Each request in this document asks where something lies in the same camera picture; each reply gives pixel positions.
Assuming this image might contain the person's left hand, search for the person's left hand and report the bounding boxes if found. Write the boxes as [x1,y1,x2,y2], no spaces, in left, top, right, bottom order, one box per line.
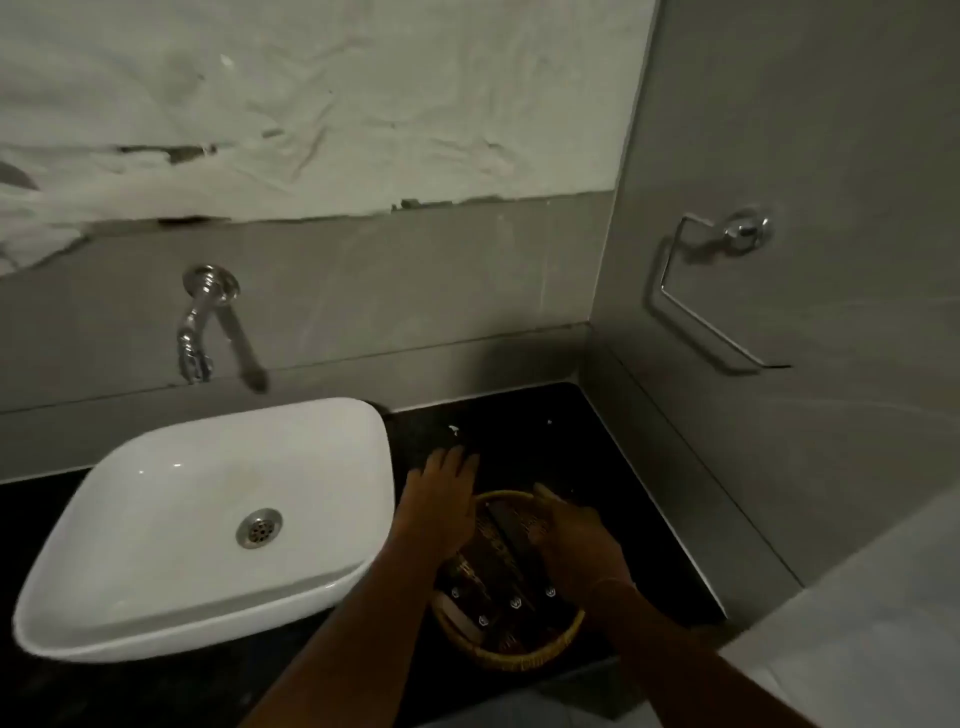
[390,445,481,564]

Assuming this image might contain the person's right hand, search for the person's right hand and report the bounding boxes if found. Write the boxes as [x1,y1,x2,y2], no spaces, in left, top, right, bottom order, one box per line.
[528,482,639,601]

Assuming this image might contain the round woven wicker basket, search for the round woven wicker basket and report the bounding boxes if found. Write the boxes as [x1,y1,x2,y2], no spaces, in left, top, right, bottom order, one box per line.
[429,489,588,673]

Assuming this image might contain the person's left forearm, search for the person's left forearm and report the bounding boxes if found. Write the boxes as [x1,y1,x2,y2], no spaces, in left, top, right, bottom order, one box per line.
[238,536,445,728]

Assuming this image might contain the person's right forearm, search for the person's right forearm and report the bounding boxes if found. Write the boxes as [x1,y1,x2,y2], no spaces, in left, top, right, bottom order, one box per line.
[586,582,820,728]

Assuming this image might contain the chrome sink drain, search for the chrome sink drain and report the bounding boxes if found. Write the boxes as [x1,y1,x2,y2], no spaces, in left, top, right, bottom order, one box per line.
[235,507,285,550]

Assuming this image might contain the white ceramic basin sink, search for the white ceramic basin sink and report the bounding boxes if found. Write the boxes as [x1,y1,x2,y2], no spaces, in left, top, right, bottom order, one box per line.
[12,396,397,665]

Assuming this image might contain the white crumpled paper sheet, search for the white crumpled paper sheet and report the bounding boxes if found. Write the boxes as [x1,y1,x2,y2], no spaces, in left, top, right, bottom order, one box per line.
[0,0,663,277]

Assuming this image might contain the black handled kitchen knife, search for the black handled kitchen knife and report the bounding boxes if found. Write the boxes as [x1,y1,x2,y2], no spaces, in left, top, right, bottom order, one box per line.
[517,525,564,610]
[484,504,531,625]
[438,564,471,613]
[459,558,499,640]

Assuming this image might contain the chrome wall faucet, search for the chrome wall faucet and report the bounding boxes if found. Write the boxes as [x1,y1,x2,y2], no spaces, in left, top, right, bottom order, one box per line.
[177,264,241,386]

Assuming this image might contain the chrome towel ring holder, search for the chrome towel ring holder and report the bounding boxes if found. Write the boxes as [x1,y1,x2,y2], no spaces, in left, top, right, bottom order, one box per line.
[658,208,793,372]

